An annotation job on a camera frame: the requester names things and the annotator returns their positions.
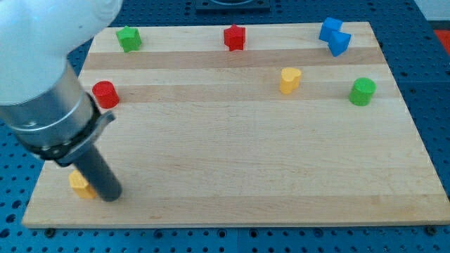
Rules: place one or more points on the red star block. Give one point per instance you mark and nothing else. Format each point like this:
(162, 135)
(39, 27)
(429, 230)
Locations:
(234, 37)

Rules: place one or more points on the yellow pentagon block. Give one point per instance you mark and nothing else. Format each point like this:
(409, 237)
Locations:
(81, 186)

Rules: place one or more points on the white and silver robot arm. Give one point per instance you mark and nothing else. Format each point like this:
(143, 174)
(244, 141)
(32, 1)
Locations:
(42, 101)

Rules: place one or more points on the yellow heart block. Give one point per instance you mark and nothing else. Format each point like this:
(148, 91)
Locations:
(290, 79)

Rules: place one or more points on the wooden board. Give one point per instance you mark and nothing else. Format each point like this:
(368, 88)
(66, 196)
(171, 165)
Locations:
(203, 137)

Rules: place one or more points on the green star block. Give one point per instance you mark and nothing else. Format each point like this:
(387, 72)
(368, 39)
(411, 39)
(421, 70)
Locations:
(129, 39)

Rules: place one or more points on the blue triangular block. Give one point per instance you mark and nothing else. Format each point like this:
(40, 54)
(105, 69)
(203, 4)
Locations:
(338, 42)

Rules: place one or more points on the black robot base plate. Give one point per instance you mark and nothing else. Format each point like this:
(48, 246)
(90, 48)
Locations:
(231, 5)

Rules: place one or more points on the blue cube block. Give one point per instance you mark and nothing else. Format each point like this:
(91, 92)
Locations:
(329, 25)

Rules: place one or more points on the red cylinder block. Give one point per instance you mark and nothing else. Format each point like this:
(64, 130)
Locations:
(105, 94)

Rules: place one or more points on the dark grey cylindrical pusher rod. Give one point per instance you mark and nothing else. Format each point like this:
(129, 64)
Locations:
(97, 172)

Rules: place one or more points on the green cylinder block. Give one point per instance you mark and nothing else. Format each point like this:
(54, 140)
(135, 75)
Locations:
(362, 91)

